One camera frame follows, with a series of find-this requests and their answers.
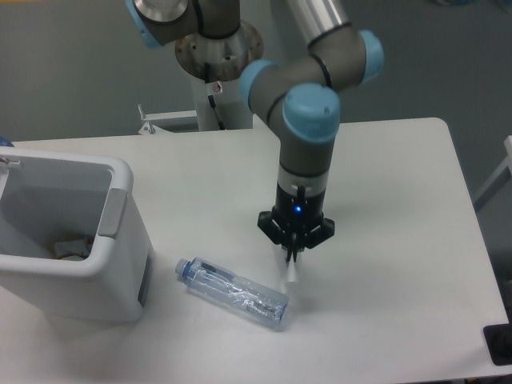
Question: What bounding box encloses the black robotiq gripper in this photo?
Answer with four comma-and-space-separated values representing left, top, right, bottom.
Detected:
257, 186, 335, 264

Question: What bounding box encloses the clear plastic water bottle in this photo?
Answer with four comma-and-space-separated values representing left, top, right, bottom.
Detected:
175, 258, 289, 329

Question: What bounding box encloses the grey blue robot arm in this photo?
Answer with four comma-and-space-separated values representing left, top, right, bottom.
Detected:
126, 1, 384, 262

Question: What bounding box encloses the trash inside can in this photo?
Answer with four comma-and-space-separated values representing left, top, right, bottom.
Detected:
53, 236, 94, 261

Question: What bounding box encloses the white trash can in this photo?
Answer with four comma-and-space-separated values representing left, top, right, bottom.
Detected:
1, 146, 153, 322

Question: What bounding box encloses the black clamp at table edge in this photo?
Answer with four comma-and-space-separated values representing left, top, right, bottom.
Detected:
483, 323, 511, 366

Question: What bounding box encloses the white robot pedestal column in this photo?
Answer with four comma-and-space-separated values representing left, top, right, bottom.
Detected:
174, 20, 265, 131

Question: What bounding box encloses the black cable on pedestal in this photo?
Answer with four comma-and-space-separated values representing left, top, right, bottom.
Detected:
202, 62, 226, 131

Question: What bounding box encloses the white left floor bracket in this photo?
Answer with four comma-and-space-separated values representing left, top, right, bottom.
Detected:
138, 104, 198, 135

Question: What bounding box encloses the white frame at right edge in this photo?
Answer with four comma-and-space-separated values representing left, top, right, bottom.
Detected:
473, 135, 511, 212

